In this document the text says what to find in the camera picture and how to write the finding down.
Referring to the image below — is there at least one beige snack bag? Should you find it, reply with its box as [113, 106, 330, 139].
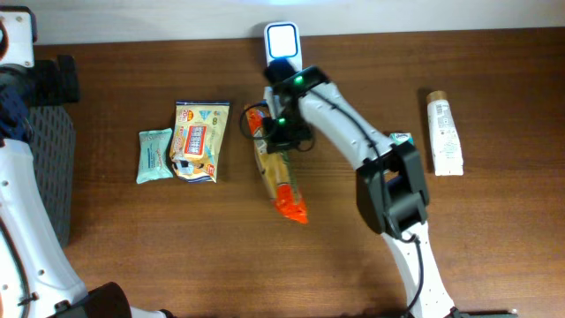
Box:
[169, 100, 230, 183]

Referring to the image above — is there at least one small teal gum box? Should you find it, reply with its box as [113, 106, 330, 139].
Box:
[389, 132, 414, 145]

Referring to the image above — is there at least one orange spaghetti packet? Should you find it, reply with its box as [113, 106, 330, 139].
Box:
[245, 104, 309, 225]

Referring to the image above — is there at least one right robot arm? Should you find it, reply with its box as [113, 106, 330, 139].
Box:
[264, 58, 461, 317]

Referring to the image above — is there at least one grey plastic mesh basket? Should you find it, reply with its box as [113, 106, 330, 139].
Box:
[29, 106, 76, 247]

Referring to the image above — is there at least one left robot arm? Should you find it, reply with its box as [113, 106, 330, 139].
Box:
[1, 5, 171, 318]

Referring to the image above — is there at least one mint green wipes pack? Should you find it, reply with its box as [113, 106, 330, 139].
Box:
[136, 128, 173, 184]

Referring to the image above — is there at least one white tube with gold cap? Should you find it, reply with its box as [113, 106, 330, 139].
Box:
[426, 90, 463, 176]

